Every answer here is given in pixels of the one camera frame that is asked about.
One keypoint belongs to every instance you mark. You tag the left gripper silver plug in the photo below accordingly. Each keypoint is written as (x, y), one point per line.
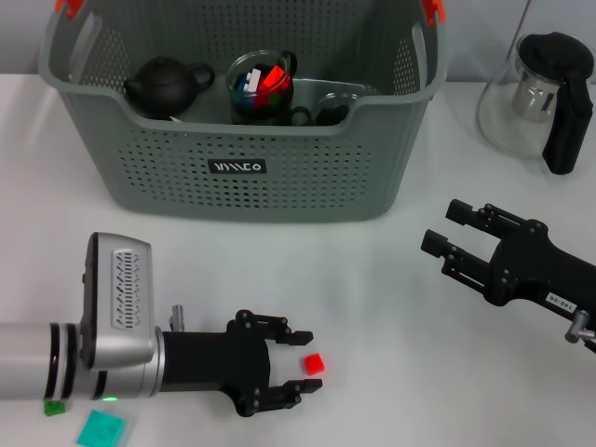
(178, 317)

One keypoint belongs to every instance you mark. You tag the dark red long brick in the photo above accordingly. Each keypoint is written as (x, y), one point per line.
(264, 101)

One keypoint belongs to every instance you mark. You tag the thin grey vertical pole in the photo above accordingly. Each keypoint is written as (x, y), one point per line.
(521, 21)

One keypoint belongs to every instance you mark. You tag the bright red sloped brick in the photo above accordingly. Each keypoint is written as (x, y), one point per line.
(272, 79)

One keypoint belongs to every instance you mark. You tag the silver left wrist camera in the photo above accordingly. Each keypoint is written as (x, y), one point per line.
(123, 298)

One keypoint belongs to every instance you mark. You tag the small red building brick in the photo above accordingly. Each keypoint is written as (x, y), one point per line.
(314, 364)

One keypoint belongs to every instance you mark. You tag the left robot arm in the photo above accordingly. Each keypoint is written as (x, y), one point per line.
(28, 363)

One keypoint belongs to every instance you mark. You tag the teal building brick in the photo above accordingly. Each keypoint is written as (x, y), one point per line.
(100, 429)

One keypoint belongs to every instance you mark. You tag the dark clay teapot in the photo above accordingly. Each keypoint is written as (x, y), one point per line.
(163, 88)

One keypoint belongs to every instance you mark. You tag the long green building brick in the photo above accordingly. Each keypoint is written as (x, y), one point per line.
(55, 408)

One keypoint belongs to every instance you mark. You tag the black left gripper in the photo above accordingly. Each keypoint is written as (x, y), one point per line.
(214, 363)

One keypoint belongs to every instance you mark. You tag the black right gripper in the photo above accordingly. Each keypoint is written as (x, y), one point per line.
(542, 272)

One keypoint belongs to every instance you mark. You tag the small white building brick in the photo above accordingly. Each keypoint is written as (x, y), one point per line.
(251, 80)

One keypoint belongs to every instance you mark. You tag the grey-green perforated storage basket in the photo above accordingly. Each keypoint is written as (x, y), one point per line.
(279, 195)

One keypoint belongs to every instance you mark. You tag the small green building brick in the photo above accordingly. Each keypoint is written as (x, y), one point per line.
(278, 99)

